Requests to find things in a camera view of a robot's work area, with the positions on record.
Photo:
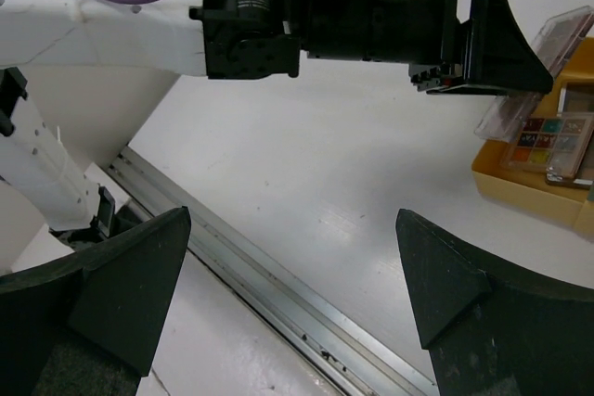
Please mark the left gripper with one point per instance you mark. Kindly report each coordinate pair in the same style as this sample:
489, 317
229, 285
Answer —
424, 34

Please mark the colourful square eyeshadow palette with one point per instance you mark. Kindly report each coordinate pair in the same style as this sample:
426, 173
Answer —
532, 150

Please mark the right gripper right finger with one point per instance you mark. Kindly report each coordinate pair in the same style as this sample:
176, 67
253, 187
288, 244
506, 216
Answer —
493, 327

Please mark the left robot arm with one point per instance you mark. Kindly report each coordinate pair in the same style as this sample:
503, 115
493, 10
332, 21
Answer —
232, 40

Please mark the nude eyeshadow palette vertical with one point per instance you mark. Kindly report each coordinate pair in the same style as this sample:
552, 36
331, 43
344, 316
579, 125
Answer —
526, 72

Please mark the brown eyeshadow palette horizontal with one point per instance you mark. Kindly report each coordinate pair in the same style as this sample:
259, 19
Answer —
572, 164

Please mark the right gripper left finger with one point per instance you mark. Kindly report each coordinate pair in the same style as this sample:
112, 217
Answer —
90, 323

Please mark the aluminium front rail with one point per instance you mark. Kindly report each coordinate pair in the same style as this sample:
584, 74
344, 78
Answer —
344, 353

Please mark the yellow bottom drawer unit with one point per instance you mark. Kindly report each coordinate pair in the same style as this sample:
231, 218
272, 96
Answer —
528, 191

